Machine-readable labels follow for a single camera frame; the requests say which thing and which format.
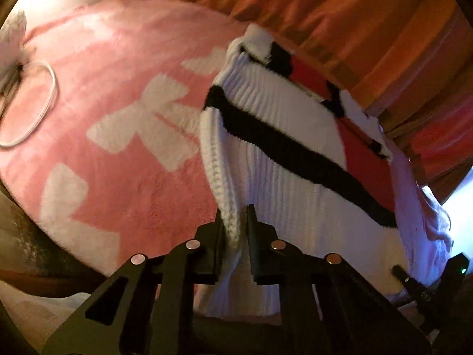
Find white red black knit sweater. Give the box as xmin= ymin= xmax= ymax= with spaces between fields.
xmin=193 ymin=23 xmax=412 ymax=318

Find pink blanket with white bows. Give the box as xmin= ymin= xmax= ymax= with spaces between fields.
xmin=1 ymin=0 xmax=450 ymax=285

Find orange pink curtain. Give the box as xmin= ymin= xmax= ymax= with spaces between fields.
xmin=180 ymin=0 xmax=472 ymax=202

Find white cable loop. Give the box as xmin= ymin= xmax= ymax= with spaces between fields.
xmin=0 ymin=60 xmax=59 ymax=149

